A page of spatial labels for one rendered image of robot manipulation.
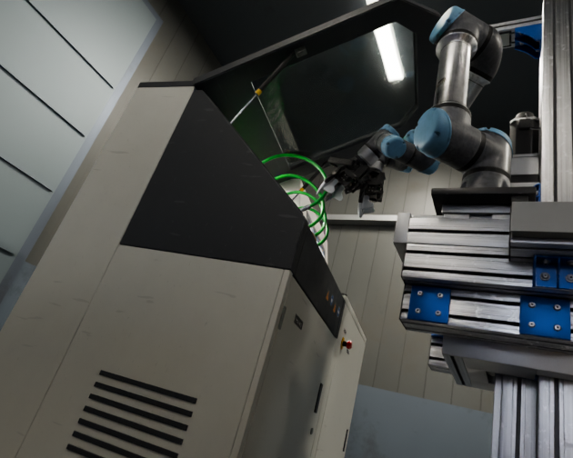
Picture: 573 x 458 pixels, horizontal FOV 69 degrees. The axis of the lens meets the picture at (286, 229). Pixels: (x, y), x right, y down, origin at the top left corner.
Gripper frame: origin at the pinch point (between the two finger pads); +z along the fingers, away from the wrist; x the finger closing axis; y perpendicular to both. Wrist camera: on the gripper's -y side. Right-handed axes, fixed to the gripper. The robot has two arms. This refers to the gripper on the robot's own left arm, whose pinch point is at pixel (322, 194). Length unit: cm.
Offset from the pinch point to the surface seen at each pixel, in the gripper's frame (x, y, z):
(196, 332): -51, 37, 43
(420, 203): 255, -85, -41
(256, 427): -44, 64, 44
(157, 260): -51, 10, 44
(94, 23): -9, -231, 37
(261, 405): -44, 61, 40
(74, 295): -60, 3, 70
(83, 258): -58, -8, 64
